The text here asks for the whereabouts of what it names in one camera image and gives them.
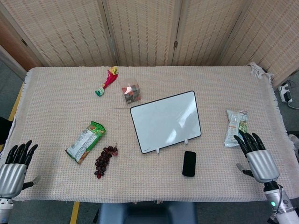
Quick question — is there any black framed whiteboard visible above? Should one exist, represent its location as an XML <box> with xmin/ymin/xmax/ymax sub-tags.
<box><xmin>129</xmin><ymin>90</ymin><xmax>202</xmax><ymax>154</ymax></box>

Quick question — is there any white power strip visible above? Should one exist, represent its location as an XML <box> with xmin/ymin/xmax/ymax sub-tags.
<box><xmin>278</xmin><ymin>80</ymin><xmax>294</xmax><ymax>104</ymax></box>

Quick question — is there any beige woven tablecloth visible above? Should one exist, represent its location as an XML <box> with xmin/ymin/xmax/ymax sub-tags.
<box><xmin>2</xmin><ymin>62</ymin><xmax>295</xmax><ymax>203</ymax></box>

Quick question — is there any black object at edge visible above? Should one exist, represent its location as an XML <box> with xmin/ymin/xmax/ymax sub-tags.
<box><xmin>0</xmin><ymin>116</ymin><xmax>14</xmax><ymax>146</ymax></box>

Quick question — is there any bamboo folding screen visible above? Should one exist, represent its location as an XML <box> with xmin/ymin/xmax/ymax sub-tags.
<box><xmin>0</xmin><ymin>0</ymin><xmax>299</xmax><ymax>88</ymax></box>

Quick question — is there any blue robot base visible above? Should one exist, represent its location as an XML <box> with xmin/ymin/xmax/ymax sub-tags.
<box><xmin>93</xmin><ymin>202</ymin><xmax>198</xmax><ymax>224</ymax></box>

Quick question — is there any colourful feather shuttlecock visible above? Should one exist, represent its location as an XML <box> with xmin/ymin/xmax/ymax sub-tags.
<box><xmin>94</xmin><ymin>66</ymin><xmax>119</xmax><ymax>97</ymax></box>

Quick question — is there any white green snack bag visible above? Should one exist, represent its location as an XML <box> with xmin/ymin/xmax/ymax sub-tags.
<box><xmin>224</xmin><ymin>109</ymin><xmax>249</xmax><ymax>148</ymax></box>

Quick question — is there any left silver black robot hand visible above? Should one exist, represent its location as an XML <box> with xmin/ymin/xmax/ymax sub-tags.
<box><xmin>0</xmin><ymin>140</ymin><xmax>42</xmax><ymax>198</ymax></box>

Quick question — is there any dark red grape bunch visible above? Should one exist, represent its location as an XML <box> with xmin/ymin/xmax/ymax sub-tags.
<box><xmin>94</xmin><ymin>142</ymin><xmax>119</xmax><ymax>179</ymax></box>

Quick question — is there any black eraser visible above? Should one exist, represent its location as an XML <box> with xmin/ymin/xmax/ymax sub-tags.
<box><xmin>182</xmin><ymin>151</ymin><xmax>197</xmax><ymax>177</ymax></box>

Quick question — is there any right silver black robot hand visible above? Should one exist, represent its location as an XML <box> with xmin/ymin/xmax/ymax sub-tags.
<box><xmin>233</xmin><ymin>130</ymin><xmax>280</xmax><ymax>184</ymax></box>

